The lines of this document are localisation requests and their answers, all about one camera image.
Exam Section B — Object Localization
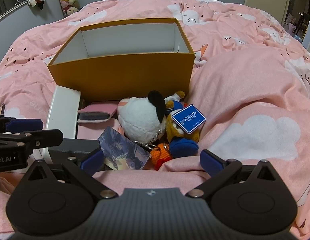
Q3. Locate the illustrated card box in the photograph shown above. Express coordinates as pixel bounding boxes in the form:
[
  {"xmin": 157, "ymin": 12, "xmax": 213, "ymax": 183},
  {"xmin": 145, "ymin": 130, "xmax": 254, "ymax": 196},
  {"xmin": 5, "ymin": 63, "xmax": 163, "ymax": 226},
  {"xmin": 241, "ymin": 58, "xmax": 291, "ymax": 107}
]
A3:
[{"xmin": 98, "ymin": 126, "xmax": 150, "ymax": 171}]

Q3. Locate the orange blue penguin plush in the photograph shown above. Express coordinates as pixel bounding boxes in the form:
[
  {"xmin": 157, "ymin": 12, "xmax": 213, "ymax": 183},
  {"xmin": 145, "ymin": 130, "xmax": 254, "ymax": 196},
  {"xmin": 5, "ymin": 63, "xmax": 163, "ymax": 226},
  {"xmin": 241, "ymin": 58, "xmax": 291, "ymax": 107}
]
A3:
[{"xmin": 165, "ymin": 90, "xmax": 199, "ymax": 159}]

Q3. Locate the blue Ocean Park tag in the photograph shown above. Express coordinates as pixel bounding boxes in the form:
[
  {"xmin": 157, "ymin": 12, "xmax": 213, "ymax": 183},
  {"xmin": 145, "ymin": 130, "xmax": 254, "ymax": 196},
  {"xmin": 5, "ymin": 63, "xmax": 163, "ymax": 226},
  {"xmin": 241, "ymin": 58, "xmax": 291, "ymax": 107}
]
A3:
[{"xmin": 172, "ymin": 104, "xmax": 206, "ymax": 134}]

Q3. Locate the pink cloud pattern duvet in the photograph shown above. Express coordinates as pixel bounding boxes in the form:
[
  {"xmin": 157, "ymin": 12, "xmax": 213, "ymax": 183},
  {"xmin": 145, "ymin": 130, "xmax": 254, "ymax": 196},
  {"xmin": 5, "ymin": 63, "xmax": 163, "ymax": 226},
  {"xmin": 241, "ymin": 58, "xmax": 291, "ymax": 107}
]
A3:
[{"xmin": 0, "ymin": 0, "xmax": 310, "ymax": 239}]

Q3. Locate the orange crochet ball keychain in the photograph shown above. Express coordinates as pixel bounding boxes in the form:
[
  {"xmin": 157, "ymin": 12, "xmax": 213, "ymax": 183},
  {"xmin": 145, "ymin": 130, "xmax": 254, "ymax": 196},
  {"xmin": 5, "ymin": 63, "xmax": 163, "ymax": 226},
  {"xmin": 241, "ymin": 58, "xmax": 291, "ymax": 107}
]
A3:
[{"xmin": 150, "ymin": 142, "xmax": 173, "ymax": 170}]

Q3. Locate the window ledge rail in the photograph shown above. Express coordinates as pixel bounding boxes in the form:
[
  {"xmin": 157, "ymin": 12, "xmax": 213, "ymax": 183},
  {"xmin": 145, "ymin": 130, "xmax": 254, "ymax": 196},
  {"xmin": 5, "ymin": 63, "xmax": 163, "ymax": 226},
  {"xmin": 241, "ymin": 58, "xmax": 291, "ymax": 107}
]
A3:
[{"xmin": 0, "ymin": 1, "xmax": 28, "ymax": 21}]

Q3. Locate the white glasses case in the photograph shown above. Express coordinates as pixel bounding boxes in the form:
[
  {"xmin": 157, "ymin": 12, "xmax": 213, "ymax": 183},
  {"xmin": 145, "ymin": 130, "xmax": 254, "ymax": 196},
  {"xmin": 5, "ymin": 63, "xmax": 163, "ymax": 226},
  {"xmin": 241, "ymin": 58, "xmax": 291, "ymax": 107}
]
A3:
[{"xmin": 42, "ymin": 86, "xmax": 81, "ymax": 164}]

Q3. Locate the pink fabric pouch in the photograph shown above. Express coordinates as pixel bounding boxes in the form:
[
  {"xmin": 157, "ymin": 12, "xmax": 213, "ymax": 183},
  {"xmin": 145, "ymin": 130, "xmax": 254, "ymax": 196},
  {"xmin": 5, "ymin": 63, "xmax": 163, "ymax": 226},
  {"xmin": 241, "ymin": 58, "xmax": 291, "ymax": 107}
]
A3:
[{"xmin": 77, "ymin": 101, "xmax": 124, "ymax": 140}]

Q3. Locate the white black-eared plush toy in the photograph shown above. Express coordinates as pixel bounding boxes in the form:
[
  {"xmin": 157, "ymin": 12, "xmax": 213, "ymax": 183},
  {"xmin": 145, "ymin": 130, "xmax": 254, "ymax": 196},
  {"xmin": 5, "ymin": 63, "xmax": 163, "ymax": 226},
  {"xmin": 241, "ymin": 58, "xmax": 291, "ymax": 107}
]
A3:
[{"xmin": 117, "ymin": 90, "xmax": 166, "ymax": 144}]

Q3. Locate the orange cardboard storage box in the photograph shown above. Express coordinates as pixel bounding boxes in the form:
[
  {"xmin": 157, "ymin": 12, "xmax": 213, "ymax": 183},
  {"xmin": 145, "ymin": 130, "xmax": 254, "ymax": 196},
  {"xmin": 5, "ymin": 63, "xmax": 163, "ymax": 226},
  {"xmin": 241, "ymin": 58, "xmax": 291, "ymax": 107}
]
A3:
[{"xmin": 48, "ymin": 18, "xmax": 195, "ymax": 102}]

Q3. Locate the black rectangular gift box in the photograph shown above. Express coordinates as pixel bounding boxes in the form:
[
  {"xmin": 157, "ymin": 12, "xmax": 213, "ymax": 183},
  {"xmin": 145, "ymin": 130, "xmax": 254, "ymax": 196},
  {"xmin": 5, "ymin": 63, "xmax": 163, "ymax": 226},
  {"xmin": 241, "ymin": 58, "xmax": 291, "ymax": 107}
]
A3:
[{"xmin": 48, "ymin": 138, "xmax": 100, "ymax": 164}]

